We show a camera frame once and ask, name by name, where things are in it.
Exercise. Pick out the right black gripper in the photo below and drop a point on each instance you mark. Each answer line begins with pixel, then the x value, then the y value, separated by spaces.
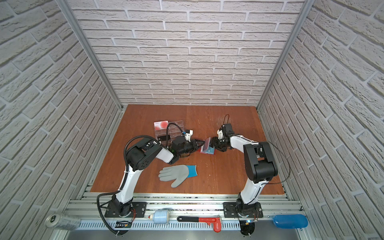
pixel 215 141

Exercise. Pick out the aluminium rail frame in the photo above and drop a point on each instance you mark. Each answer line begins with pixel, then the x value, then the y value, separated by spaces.
pixel 94 225

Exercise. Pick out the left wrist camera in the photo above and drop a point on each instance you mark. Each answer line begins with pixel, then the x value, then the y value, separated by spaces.
pixel 188 135

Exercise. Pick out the white plastic bottle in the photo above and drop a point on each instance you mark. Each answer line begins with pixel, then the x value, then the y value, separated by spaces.
pixel 160 217

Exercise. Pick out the silver drink can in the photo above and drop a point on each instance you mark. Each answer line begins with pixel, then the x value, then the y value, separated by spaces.
pixel 62 222

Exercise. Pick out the blue plastic bottle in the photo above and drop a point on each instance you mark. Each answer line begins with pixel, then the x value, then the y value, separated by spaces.
pixel 296 221

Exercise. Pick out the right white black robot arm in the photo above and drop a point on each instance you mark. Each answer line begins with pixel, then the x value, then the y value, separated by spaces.
pixel 260 165

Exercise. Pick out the clear acrylic card organizer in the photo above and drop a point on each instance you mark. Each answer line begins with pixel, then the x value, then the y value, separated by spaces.
pixel 172 133

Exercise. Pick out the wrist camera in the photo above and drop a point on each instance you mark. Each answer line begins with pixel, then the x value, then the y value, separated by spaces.
pixel 188 135
pixel 220 134

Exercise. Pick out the red black pipe wrench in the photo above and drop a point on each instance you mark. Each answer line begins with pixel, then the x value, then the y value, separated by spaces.
pixel 214 221

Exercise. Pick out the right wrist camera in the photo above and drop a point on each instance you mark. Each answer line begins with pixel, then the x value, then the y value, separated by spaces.
pixel 220 134

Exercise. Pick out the grey blue work glove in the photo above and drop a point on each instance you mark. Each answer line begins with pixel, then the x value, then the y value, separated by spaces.
pixel 178 174

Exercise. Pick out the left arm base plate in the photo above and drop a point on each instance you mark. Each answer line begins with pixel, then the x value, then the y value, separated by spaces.
pixel 126 210

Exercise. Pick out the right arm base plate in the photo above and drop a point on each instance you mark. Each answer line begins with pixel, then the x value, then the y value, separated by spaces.
pixel 239 210

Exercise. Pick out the red white card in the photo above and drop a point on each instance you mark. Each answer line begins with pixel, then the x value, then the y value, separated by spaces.
pixel 161 125

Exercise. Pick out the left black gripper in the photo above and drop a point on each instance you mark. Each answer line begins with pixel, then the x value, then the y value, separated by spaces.
pixel 195 144

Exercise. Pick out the red leather card holder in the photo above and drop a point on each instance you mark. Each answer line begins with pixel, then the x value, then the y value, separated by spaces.
pixel 206 148

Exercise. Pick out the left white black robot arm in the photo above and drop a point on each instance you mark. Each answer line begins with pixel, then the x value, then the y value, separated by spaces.
pixel 139 153

